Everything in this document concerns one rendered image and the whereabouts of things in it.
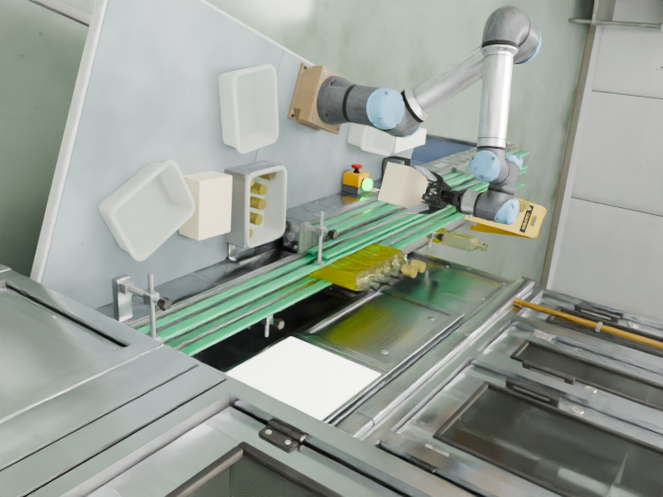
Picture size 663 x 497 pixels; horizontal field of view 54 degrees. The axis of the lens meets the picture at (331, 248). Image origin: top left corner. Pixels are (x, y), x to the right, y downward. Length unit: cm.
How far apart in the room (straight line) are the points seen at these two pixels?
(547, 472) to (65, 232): 122
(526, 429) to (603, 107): 622
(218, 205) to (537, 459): 102
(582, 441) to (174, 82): 134
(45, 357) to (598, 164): 706
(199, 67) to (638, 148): 636
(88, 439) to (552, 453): 110
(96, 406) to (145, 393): 7
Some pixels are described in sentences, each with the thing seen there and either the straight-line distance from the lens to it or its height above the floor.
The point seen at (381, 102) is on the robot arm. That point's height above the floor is 105.
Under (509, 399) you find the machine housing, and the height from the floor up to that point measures 160.
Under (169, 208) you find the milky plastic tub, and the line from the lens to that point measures 176.
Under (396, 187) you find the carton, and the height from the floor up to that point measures 110.
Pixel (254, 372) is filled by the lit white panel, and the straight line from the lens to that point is 175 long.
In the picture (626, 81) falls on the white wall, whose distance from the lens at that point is 766.
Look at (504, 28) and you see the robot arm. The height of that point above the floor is 135.
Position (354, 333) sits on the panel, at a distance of 196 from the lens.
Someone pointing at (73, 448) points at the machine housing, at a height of 137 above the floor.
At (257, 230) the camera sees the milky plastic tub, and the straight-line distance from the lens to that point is 200.
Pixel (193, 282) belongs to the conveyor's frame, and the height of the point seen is 81.
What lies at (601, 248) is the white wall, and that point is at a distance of 800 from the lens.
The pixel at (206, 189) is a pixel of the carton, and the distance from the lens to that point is 174.
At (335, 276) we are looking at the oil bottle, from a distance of 202.
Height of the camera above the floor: 203
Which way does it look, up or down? 32 degrees down
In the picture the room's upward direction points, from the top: 107 degrees clockwise
